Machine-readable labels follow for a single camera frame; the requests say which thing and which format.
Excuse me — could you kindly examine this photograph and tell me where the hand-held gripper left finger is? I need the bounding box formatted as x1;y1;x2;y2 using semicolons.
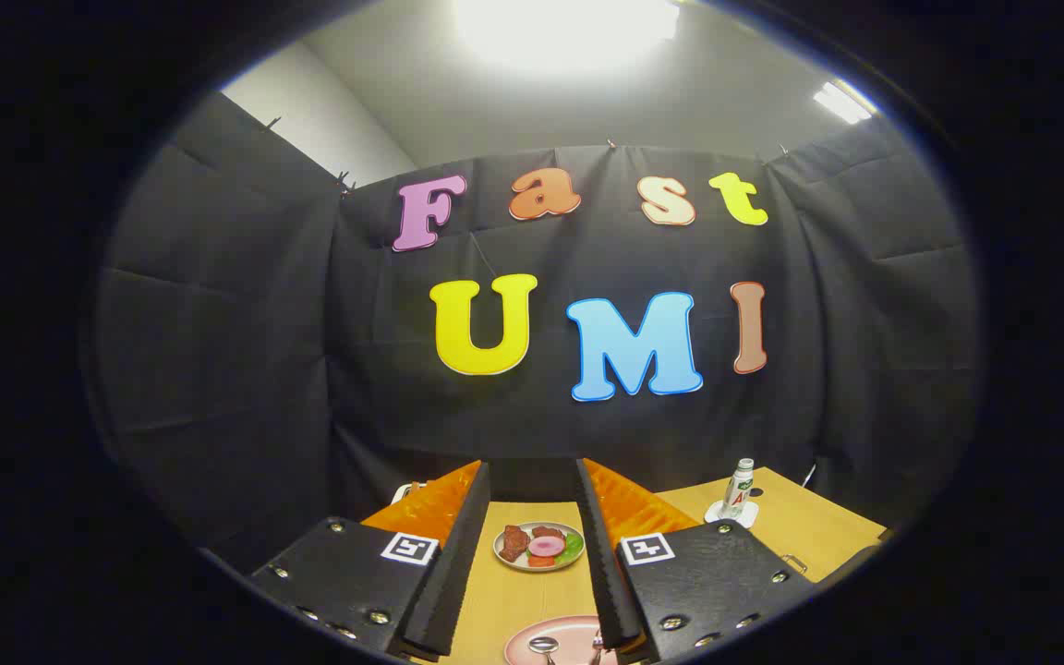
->
250;460;492;661

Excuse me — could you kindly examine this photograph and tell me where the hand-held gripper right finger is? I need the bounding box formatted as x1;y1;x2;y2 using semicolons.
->
574;457;815;664

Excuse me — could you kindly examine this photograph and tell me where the white oval food plate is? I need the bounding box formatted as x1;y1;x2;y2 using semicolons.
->
493;522;586;574

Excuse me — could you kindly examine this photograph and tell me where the pink plate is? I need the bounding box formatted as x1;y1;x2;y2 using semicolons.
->
504;615;621;665

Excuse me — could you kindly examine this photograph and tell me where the white square coaster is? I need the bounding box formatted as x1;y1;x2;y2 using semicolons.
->
705;499;760;529

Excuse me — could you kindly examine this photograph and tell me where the white drink bottle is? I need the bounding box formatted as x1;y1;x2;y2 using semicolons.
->
721;458;756;520

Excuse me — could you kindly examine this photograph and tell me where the small ceiling light panel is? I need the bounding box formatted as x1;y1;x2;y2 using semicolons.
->
814;81;875;126

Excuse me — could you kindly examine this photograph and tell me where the large ceiling light panel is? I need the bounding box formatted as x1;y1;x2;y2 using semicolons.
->
453;0;681;75

